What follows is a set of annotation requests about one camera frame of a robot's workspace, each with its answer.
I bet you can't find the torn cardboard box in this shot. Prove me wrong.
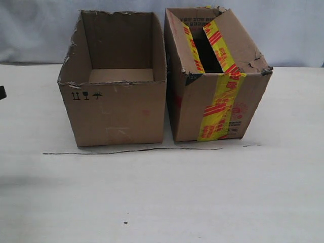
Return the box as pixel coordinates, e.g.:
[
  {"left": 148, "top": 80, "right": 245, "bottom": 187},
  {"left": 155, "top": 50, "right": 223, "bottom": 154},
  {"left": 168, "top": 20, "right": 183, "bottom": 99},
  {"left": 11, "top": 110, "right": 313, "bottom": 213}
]
[{"left": 57, "top": 10, "right": 167, "bottom": 147}]

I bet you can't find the cardboard box with yellow tape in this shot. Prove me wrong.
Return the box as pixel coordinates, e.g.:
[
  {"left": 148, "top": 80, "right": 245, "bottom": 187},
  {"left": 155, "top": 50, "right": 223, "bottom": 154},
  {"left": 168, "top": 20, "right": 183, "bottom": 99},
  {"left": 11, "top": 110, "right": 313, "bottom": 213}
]
[{"left": 164, "top": 7, "right": 272, "bottom": 142}]

